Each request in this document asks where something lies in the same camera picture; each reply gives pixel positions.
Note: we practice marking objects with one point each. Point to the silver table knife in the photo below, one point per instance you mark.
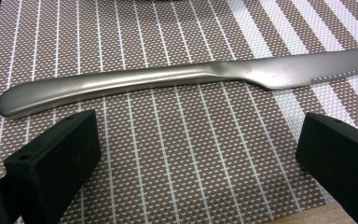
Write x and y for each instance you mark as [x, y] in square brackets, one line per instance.
[143, 81]

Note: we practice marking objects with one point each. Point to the brown striped woven placemat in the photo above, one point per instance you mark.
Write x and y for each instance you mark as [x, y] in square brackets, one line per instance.
[180, 155]

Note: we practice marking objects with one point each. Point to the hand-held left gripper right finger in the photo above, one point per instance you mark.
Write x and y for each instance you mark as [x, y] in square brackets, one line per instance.
[338, 158]

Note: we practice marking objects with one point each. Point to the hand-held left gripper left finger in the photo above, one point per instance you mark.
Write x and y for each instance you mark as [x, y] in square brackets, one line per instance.
[52, 168]

